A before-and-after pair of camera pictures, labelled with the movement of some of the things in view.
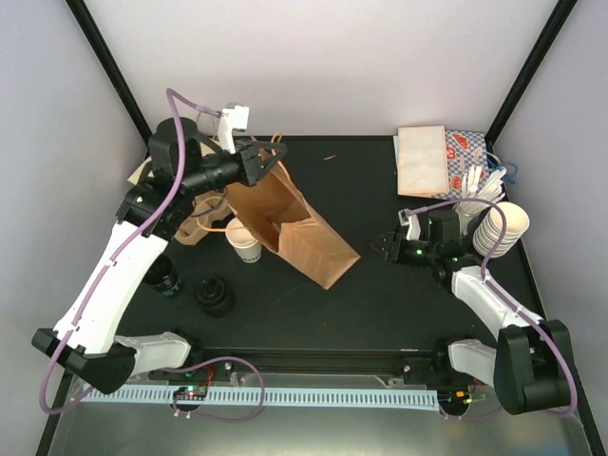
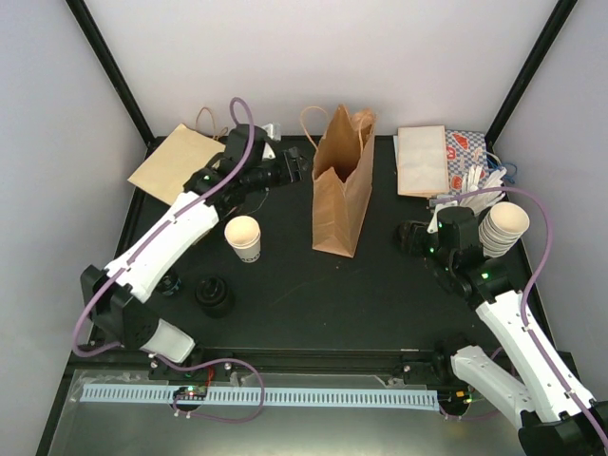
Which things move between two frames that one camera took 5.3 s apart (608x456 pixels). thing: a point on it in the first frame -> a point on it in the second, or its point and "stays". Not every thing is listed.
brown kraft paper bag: (278, 211) -> (342, 179)
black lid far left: (163, 275) stays
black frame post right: (557, 20) stays
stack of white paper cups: (489, 231) stays
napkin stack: (422, 161) stays
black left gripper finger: (270, 167) -> (304, 165)
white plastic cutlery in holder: (491, 190) stays
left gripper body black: (247, 154) -> (291, 167)
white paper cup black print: (248, 248) stays
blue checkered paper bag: (465, 150) stays
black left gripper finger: (265, 144) -> (295, 153)
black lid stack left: (215, 297) stays
